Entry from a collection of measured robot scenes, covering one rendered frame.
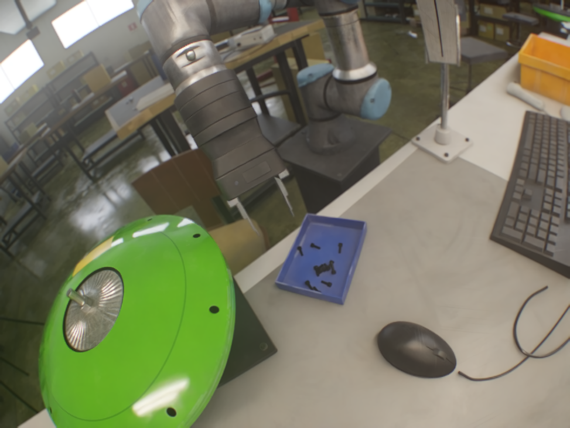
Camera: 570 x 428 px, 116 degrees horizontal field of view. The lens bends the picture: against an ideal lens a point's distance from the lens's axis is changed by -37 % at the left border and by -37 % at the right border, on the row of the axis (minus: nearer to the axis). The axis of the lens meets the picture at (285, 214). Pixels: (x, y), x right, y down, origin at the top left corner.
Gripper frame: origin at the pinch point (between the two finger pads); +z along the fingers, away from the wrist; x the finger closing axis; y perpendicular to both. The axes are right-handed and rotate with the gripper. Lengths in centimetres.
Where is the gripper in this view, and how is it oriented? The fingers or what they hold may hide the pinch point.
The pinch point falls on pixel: (276, 225)
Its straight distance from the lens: 36.1
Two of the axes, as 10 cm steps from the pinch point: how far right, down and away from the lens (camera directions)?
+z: 4.4, 8.5, 3.0
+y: 2.5, 2.0, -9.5
